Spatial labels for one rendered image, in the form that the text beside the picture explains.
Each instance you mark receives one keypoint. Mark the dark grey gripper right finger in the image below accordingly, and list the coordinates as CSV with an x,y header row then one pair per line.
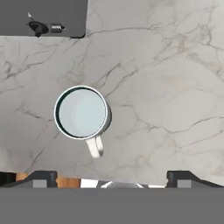
x,y
180,178

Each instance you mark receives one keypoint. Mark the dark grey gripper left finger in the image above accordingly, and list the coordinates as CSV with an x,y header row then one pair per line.
x,y
43,178

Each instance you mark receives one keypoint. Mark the white mug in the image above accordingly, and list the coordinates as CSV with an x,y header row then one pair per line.
x,y
80,112

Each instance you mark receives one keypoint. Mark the black sink tap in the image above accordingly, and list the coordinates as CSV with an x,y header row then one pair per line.
x,y
40,27

